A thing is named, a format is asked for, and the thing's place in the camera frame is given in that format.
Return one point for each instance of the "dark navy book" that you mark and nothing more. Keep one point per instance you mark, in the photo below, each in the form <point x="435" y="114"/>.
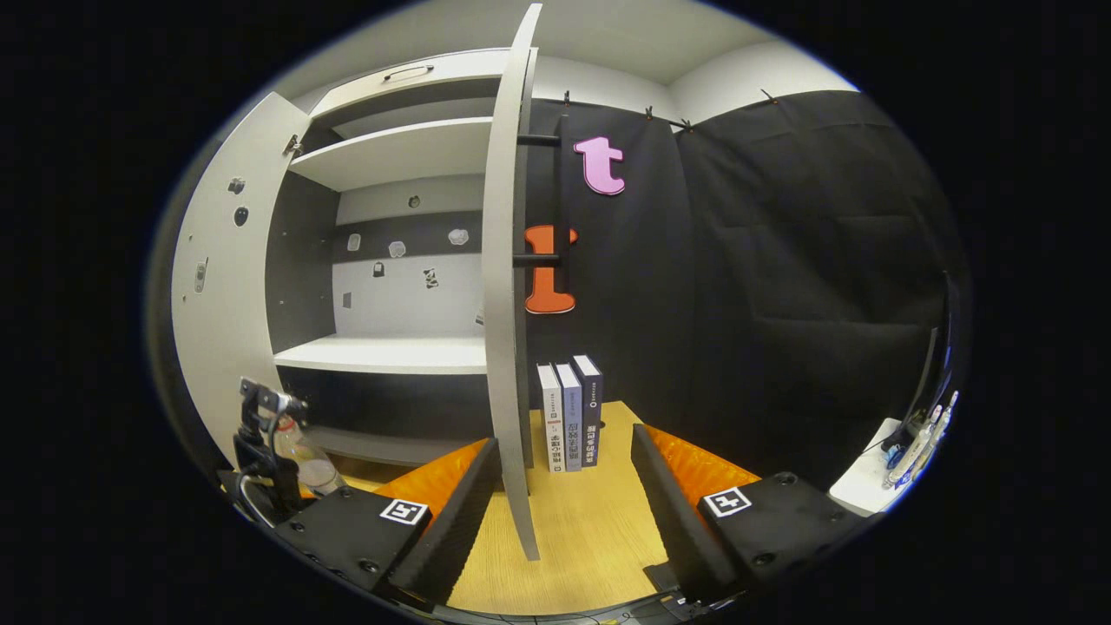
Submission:
<point x="590" y="408"/>

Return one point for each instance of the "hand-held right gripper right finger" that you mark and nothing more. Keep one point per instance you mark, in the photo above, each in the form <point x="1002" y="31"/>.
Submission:
<point x="668" y="521"/>

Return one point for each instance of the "clear plastic water bottle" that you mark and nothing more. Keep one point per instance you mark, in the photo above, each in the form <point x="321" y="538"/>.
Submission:
<point x="311" y="462"/>

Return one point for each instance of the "lavender book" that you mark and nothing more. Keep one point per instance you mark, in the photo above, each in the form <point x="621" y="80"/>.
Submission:
<point x="570" y="417"/>

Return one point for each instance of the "white grey cabinet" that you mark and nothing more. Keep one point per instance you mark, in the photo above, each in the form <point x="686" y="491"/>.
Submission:
<point x="391" y="152"/>

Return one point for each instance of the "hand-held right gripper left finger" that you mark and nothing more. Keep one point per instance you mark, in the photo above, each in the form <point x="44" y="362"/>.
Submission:
<point x="451" y="529"/>

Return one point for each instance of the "white cabinet door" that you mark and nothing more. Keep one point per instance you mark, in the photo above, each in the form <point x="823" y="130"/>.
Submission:
<point x="226" y="330"/>
<point x="503" y="304"/>

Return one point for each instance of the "white cabinet drawer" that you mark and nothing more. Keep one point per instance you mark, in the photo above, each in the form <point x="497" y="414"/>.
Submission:
<point x="469" y="69"/>

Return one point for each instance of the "white book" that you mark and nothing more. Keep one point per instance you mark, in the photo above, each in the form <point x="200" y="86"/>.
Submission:
<point x="551" y="417"/>

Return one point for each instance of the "white blue bottle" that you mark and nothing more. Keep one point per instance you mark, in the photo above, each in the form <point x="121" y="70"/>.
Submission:
<point x="942" y="425"/>
<point x="911" y="451"/>

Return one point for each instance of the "metal door hinge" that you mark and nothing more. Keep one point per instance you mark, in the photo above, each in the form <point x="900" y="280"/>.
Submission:
<point x="292" y="145"/>

